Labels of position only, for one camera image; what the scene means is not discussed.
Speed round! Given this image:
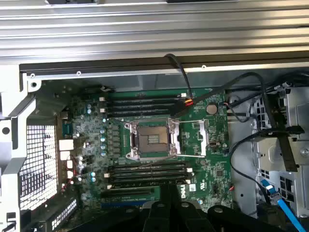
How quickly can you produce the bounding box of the blue expansion slot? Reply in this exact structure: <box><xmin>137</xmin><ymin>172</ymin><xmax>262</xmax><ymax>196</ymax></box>
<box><xmin>101</xmin><ymin>202</ymin><xmax>143</xmax><ymax>210</ymax></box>

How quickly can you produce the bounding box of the black expansion slot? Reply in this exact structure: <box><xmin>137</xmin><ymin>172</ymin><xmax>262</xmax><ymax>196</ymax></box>
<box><xmin>101</xmin><ymin>189</ymin><xmax>151</xmax><ymax>198</ymax></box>

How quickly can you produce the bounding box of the metal locking lever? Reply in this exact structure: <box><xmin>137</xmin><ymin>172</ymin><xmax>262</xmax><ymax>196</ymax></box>
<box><xmin>134</xmin><ymin>154</ymin><xmax>179</xmax><ymax>170</ymax></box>

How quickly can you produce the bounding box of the metal socket cover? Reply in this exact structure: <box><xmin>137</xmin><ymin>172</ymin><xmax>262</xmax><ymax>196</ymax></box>
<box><xmin>179</xmin><ymin>118</ymin><xmax>210</xmax><ymax>158</ymax></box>

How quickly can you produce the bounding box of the green motherboard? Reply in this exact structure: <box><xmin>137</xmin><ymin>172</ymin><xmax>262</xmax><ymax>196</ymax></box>
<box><xmin>56</xmin><ymin>88</ymin><xmax>234</xmax><ymax>215</ymax></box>

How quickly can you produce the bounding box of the CPU socket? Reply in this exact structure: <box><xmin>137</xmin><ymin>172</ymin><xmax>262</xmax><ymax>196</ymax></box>
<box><xmin>123</xmin><ymin>118</ymin><xmax>182</xmax><ymax>160</ymax></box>

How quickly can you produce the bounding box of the silver drive cage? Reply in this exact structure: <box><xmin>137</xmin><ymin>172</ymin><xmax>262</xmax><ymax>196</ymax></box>
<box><xmin>226</xmin><ymin>86</ymin><xmax>309</xmax><ymax>232</ymax></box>

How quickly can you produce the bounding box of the silver coin battery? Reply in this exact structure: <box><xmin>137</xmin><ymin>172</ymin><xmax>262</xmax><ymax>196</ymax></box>
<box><xmin>206</xmin><ymin>103</ymin><xmax>218</xmax><ymax>115</ymax></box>

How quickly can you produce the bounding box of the open PC case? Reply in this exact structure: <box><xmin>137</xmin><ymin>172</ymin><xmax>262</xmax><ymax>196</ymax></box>
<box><xmin>0</xmin><ymin>52</ymin><xmax>309</xmax><ymax>232</ymax></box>

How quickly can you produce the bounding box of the blue SATA wire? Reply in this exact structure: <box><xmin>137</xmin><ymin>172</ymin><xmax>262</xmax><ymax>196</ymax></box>
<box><xmin>259</xmin><ymin>178</ymin><xmax>308</xmax><ymax>232</ymax></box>

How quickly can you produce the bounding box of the black wire with connector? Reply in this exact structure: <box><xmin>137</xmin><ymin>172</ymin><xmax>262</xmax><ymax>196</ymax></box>
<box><xmin>172</xmin><ymin>72</ymin><xmax>278</xmax><ymax>132</ymax></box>

